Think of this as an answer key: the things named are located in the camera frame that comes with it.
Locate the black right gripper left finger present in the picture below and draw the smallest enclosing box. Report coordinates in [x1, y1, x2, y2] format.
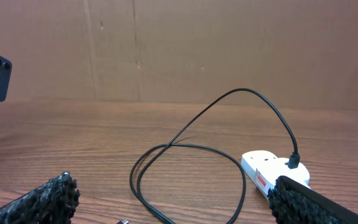
[0, 172, 80, 224]

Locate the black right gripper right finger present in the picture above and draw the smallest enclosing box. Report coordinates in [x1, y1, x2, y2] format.
[267, 175, 358, 224]

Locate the white power strip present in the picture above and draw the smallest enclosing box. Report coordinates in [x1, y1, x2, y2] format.
[240, 150, 311, 200]

